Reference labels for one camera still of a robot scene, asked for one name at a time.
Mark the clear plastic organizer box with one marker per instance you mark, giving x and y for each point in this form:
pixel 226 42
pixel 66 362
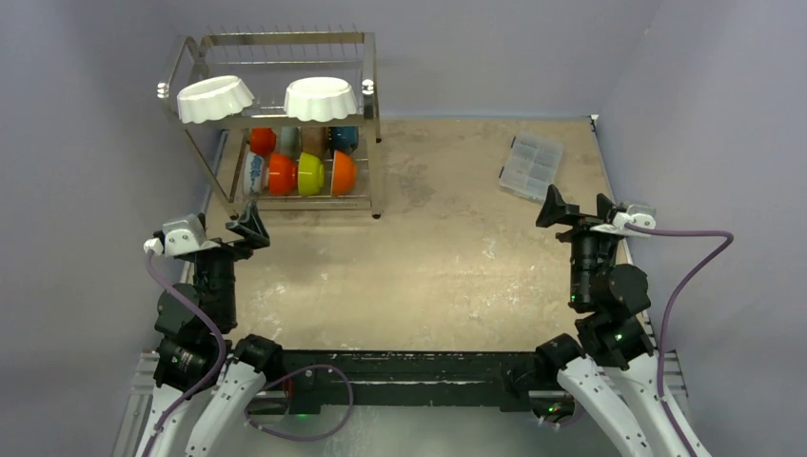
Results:
pixel 531 166

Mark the teal blue bowl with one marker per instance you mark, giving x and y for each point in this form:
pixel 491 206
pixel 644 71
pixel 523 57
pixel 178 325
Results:
pixel 343 139

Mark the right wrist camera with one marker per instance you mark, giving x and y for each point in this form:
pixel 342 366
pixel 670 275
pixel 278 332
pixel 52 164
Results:
pixel 628 220

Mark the white fluted bowl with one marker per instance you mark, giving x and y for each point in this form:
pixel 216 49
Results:
pixel 213 99
pixel 320 99

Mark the white blue floral bowl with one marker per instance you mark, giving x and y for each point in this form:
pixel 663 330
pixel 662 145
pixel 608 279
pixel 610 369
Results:
pixel 254 179

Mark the metal two-tier dish rack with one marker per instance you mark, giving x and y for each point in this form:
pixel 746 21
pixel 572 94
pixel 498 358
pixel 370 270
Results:
pixel 268 61

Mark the front red-orange bowl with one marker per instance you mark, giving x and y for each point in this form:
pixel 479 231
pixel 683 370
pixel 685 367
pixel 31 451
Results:
pixel 282 175

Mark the rear red-orange bowl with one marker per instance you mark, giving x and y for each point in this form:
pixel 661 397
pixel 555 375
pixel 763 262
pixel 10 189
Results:
pixel 262 141

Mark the brown speckled bowl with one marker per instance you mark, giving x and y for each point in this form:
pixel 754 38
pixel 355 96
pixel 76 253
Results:
pixel 314 141

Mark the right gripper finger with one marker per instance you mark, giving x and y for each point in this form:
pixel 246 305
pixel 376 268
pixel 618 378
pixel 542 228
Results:
pixel 606 208
pixel 556 211

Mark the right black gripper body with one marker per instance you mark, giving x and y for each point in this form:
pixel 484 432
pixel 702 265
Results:
pixel 582 227

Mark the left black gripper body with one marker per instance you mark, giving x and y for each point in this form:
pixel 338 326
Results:
pixel 226 254

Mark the red-orange bowl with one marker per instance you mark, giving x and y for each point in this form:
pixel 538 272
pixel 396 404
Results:
pixel 262 141
pixel 282 175

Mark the lime green bowl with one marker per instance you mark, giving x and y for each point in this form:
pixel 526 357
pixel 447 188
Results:
pixel 311 175

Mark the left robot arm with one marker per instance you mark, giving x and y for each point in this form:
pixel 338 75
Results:
pixel 202 382

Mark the front orange bowl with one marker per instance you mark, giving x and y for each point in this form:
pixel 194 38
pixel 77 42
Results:
pixel 344 174

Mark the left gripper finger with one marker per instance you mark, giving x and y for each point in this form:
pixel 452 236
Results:
pixel 199 226
pixel 250 227

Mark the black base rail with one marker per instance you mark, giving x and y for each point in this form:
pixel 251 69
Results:
pixel 510 381

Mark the pale green bowl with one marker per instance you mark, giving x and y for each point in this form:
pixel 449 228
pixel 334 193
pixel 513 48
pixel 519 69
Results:
pixel 289 142

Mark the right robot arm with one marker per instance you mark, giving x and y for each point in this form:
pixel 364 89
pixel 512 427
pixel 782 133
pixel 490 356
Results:
pixel 614 369

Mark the aluminium frame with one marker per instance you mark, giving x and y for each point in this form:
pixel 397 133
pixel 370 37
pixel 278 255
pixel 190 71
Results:
pixel 141 386

